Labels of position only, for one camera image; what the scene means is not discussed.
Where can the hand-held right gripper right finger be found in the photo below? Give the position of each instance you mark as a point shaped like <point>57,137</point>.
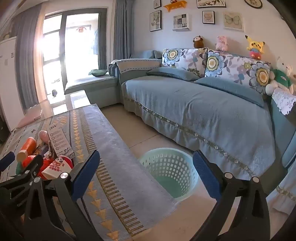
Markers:
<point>205,176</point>

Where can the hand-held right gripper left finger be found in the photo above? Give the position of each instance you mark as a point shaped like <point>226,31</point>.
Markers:
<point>85,173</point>

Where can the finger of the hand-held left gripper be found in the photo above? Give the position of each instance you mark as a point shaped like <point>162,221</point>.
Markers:
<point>32,165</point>
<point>7,161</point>

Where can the pink bottle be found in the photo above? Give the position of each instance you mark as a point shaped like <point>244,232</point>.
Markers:
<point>44,136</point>

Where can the mint green plastic basket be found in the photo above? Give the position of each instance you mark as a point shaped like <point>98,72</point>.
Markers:
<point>171,171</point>

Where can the red snack wrapper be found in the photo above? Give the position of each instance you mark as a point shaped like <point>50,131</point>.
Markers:
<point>29,160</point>

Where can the small green object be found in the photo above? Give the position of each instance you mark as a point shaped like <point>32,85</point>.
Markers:
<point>19,167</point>

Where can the orange bottle tan cap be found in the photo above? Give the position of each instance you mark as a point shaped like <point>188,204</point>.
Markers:
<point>29,146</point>

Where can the red white panda cup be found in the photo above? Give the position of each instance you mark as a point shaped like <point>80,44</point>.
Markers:
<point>57,165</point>

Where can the long white grey box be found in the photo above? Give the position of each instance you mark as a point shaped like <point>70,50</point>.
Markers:
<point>59,141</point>

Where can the patterned table mat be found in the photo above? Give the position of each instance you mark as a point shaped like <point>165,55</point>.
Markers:
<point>120,162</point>

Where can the pink notebook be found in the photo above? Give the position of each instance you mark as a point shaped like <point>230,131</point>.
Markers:
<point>30,115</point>

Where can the blue sofa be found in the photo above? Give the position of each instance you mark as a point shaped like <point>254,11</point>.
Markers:
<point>185,109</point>

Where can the small black floor object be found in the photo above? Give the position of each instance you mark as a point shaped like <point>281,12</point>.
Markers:
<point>54,92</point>

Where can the white ruffled cloth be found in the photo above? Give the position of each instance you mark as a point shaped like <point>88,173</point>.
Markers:
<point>282,192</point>

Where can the white cabinet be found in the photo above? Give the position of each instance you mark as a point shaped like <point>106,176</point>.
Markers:
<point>7,81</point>

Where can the blue pillow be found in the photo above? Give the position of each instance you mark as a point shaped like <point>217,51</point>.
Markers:
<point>171,73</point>
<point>231,89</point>

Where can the green bowl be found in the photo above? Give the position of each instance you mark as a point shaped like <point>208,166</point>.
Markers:
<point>99,73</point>

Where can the grey curtain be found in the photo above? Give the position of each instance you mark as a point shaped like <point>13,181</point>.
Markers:
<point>122,27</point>
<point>27,58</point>

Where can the floral armrest cloth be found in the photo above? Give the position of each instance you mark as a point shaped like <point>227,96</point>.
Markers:
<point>284,102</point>

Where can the floral cushion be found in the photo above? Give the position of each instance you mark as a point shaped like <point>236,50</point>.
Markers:
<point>178,60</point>
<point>231,67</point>

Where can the white teddy bear green shirt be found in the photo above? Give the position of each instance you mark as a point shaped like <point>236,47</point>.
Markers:
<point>281,74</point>

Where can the pink plush toy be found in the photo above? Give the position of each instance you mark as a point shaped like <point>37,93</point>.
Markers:
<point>222,42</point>

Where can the brown monkey plush toy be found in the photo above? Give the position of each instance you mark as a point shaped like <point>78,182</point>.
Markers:
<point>198,41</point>

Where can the black framed glass door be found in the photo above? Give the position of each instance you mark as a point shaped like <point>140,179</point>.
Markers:
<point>103,39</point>

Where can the yellow plush toy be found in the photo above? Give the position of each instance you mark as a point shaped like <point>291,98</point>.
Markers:
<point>255,47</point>

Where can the red window ornament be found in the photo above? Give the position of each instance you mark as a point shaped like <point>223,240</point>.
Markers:
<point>81,29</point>

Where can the white collage picture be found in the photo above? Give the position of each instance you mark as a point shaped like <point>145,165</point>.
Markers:
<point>181,21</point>

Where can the white framed butterfly picture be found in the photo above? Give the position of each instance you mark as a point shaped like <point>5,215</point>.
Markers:
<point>233,20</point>

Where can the black framed butterfly picture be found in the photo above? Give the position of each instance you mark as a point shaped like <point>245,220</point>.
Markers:
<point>208,17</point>

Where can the wide floral picture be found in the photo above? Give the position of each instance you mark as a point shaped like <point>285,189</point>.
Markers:
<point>211,2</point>

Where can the small black framed picture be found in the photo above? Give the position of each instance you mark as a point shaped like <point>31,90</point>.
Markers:
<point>157,3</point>

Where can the orange wall shelf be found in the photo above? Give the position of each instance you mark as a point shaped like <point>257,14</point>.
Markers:
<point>174,5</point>

